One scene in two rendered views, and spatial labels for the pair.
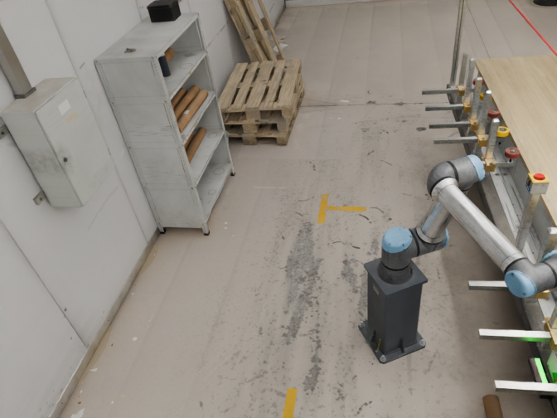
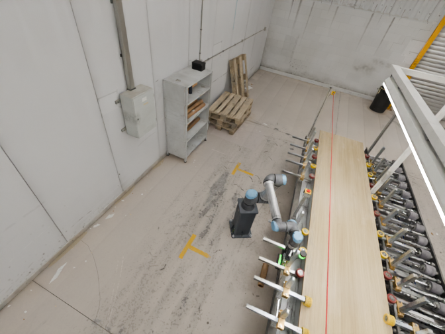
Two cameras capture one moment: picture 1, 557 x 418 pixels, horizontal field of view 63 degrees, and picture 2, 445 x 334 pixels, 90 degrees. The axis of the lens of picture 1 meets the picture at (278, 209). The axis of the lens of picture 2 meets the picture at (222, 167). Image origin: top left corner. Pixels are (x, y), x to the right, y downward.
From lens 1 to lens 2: 0.62 m
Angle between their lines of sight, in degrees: 4
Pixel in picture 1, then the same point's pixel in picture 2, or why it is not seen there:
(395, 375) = (235, 244)
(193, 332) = (165, 200)
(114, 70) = (169, 86)
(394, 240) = (249, 193)
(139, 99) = (175, 101)
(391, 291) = (243, 212)
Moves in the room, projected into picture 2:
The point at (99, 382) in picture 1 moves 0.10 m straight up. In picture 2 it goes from (122, 206) to (122, 202)
